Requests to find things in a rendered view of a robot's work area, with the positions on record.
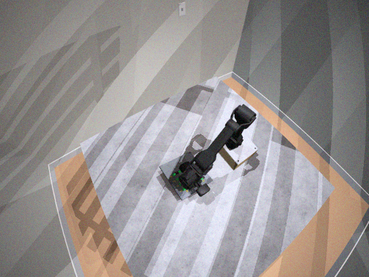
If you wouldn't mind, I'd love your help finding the grey switch panel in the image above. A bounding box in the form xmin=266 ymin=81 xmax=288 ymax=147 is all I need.
xmin=160 ymin=152 xmax=213 ymax=200

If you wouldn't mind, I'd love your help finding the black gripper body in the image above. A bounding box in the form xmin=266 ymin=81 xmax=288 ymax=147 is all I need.
xmin=179 ymin=162 xmax=210 ymax=197

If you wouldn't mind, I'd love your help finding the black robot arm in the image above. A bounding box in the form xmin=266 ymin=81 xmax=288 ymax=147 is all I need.
xmin=179 ymin=104 xmax=257 ymax=190

